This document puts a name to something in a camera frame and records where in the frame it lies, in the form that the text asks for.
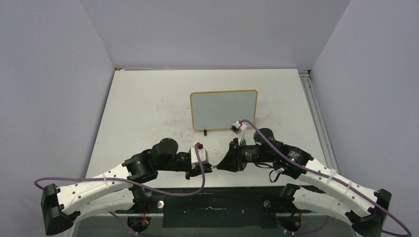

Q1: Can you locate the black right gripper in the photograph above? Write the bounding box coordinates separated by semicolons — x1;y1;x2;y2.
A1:
218;137;274;171

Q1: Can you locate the yellow framed whiteboard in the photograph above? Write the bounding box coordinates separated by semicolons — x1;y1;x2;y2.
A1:
190;89;258;131

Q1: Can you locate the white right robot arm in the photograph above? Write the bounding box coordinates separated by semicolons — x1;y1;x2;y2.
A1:
216;128;391;237

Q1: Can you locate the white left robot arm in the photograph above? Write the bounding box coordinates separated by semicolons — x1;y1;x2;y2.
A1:
41;138;212;236

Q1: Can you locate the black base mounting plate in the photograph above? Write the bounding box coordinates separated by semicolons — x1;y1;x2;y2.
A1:
116;186;301;229

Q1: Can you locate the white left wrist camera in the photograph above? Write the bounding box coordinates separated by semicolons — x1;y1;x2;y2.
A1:
190;142;209;168

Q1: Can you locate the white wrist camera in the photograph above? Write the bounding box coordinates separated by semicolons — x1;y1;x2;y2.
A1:
230;120;248;145
190;142;209;168

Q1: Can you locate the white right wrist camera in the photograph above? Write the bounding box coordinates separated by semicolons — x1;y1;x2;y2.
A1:
230;120;248;145

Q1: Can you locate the aluminium front frame rail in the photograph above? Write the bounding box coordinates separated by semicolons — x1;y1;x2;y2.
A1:
67;193;363;217

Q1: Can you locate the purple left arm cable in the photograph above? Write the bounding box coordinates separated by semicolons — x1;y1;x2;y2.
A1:
34;144;207;237

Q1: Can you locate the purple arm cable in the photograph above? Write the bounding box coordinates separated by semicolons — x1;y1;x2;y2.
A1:
34;144;207;237
239;119;413;237

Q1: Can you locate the aluminium right side rail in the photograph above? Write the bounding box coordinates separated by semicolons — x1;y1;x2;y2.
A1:
298;70;340;173

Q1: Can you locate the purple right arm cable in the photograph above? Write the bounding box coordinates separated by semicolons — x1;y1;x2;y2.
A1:
239;119;413;237

